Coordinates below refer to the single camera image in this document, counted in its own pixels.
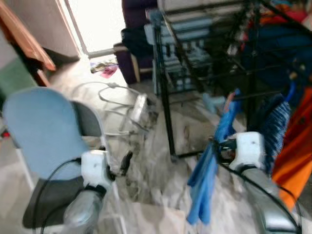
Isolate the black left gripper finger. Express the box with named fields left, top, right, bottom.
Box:
left=120, top=151, right=133, bottom=176

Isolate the blue shirt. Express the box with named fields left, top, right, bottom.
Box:
left=187, top=89, right=242, bottom=226

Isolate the blue plastic hanger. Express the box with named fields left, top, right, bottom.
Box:
left=288, top=80, right=298, bottom=104

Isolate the blue plaid garment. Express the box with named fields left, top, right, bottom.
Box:
left=261, top=95, right=292, bottom=172

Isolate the grey folding chair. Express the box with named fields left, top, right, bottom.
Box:
left=2, top=100, right=128, bottom=234

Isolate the black metal drying rack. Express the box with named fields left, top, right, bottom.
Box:
left=149, top=0, right=312, bottom=162

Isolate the orange garment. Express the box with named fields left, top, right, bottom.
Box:
left=272, top=87, right=312, bottom=210

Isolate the blue chair cushion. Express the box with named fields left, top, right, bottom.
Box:
left=2, top=87, right=89, bottom=181

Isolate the colourful cloth pile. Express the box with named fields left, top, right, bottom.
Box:
left=90, top=59, right=119, bottom=78

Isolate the purple armchair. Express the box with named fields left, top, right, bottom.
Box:
left=115, top=0, right=157, bottom=86

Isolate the dark blue storage box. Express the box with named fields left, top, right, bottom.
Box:
left=244, top=24, right=312, bottom=93

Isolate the green storage bin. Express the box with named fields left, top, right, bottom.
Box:
left=0, top=58, right=37, bottom=98

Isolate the peach hanging cloth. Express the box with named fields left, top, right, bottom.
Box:
left=0, top=2, right=57, bottom=71

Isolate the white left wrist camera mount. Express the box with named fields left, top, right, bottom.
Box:
left=80, top=150, right=114, bottom=192

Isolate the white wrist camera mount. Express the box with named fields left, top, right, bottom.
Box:
left=80, top=150, right=114, bottom=192
left=229, top=132, right=266, bottom=171

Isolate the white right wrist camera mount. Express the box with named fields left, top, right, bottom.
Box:
left=229, top=132, right=266, bottom=171

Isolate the white wire bouncer frame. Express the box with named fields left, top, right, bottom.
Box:
left=71, top=80, right=157, bottom=138

